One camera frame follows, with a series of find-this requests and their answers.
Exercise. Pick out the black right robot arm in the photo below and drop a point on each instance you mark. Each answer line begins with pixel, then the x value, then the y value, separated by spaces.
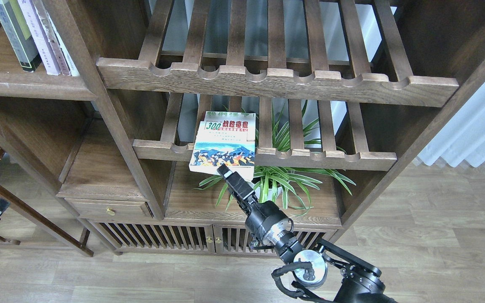
pixel 304 269

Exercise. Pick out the white standing book on shelf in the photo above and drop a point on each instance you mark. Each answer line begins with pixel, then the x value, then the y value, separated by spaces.
pixel 63 58

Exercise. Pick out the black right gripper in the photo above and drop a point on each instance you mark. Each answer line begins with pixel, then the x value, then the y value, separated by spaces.
pixel 267 224

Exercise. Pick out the dark wooden bookshelf unit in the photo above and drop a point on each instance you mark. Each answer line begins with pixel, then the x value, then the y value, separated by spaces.
pixel 383 76

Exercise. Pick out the yellow grey thick book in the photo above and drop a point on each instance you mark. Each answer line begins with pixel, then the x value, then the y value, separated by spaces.
pixel 19 35

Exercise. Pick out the white curtain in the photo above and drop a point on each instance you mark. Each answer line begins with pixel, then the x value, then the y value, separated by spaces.
pixel 462 139

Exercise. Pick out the green spider plant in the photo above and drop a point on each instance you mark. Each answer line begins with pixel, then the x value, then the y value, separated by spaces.
pixel 288 177

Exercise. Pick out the green blue illustrated book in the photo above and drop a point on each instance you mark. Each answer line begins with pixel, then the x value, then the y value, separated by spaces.
pixel 225 138

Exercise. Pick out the dark wooden side furniture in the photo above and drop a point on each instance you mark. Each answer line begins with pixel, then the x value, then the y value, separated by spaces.
pixel 30 218

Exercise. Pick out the white plant pot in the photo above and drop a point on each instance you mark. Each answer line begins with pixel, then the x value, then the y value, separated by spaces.
pixel 271 193

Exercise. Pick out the pale lilac white book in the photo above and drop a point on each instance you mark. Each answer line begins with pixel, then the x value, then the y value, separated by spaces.
pixel 39 37

